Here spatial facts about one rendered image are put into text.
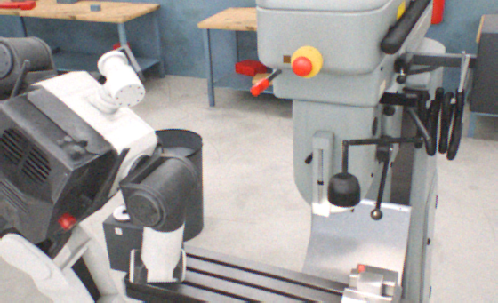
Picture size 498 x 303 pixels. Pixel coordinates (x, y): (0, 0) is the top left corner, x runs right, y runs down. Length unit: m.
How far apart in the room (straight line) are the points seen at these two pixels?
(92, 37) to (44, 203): 6.24
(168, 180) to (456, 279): 2.49
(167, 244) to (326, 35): 0.56
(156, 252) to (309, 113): 0.47
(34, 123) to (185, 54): 5.53
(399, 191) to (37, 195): 1.15
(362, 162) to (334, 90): 0.21
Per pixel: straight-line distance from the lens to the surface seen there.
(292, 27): 1.08
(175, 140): 3.66
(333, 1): 1.05
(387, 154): 1.39
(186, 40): 6.51
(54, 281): 1.43
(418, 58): 1.57
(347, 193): 1.17
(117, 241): 1.81
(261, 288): 1.76
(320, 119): 1.27
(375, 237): 1.89
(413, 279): 2.06
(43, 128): 1.10
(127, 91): 1.12
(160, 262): 1.26
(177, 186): 1.12
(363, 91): 1.18
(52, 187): 1.09
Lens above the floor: 2.08
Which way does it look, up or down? 25 degrees down
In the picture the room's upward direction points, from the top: 3 degrees counter-clockwise
